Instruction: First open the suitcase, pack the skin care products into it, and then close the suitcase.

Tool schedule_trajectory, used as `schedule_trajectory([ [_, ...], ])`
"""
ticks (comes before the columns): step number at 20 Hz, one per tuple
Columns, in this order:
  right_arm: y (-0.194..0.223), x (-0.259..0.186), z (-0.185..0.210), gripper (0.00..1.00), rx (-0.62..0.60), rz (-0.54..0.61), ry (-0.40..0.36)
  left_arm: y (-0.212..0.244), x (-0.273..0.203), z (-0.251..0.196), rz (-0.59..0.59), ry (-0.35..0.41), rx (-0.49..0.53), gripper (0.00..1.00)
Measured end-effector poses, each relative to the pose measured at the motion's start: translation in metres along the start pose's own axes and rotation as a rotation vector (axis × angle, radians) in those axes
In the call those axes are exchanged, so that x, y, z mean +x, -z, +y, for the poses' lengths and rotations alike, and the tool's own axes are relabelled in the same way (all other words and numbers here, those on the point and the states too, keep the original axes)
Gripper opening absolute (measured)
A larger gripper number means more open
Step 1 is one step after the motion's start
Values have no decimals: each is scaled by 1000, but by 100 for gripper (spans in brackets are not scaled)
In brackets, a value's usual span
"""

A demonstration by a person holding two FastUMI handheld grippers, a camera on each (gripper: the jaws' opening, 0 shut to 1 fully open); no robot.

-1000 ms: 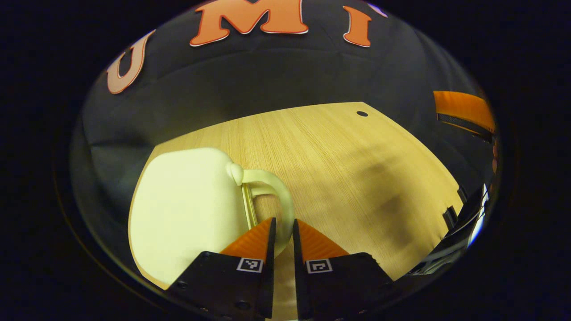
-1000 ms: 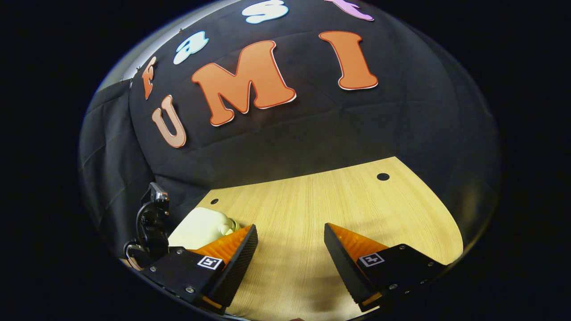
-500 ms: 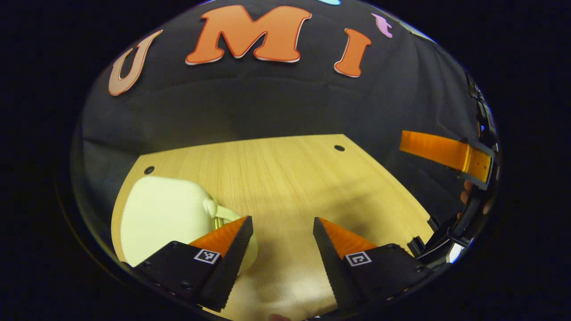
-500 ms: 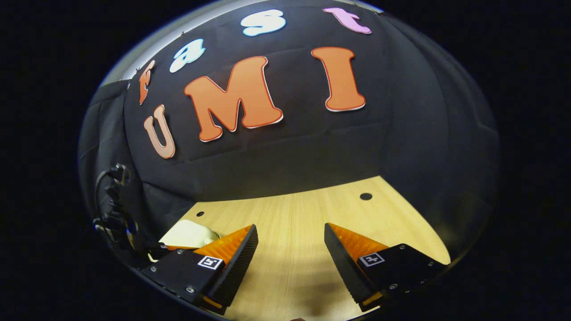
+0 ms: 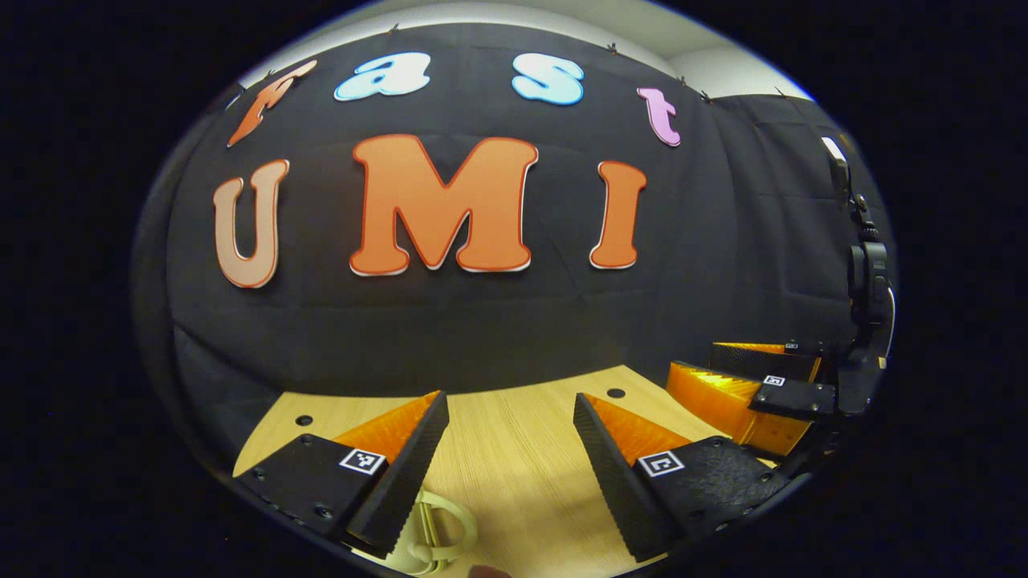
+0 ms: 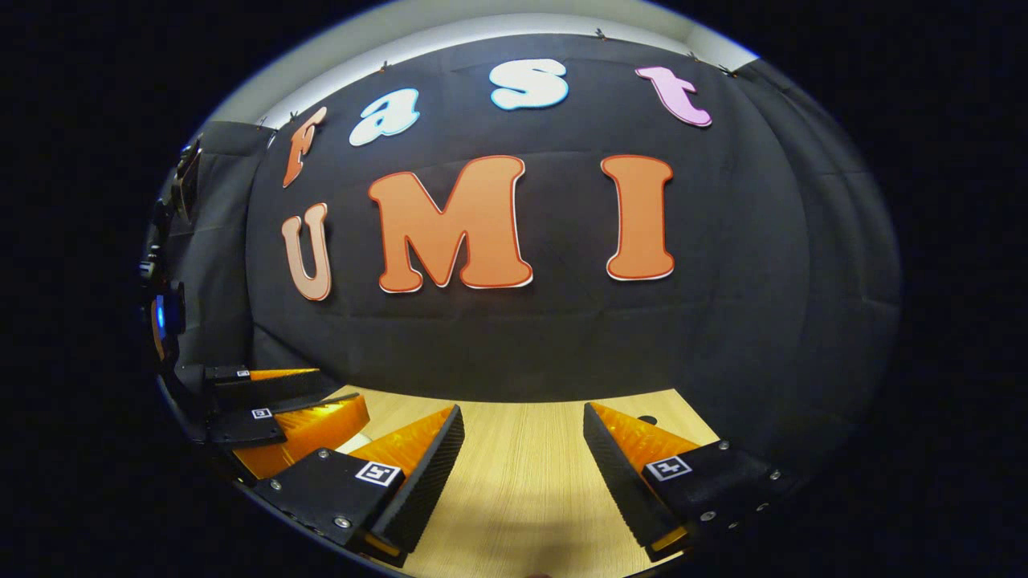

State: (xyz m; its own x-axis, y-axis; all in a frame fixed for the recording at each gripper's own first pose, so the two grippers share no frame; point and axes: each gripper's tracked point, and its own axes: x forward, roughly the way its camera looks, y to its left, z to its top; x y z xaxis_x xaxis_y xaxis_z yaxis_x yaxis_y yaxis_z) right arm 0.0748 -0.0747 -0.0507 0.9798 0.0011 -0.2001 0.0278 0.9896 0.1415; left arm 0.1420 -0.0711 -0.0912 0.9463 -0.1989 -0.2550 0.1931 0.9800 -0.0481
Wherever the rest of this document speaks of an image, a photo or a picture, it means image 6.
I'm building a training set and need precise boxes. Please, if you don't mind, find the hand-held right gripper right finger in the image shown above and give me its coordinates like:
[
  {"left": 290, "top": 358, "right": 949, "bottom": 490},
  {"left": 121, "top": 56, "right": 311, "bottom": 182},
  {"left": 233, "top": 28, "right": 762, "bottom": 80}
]
[{"left": 584, "top": 401, "right": 784, "bottom": 561}]

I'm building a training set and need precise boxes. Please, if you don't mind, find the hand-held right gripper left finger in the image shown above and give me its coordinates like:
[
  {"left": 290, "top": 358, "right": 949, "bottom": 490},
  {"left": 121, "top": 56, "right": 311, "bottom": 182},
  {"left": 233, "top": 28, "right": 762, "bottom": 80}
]
[{"left": 253, "top": 404, "right": 467, "bottom": 567}]

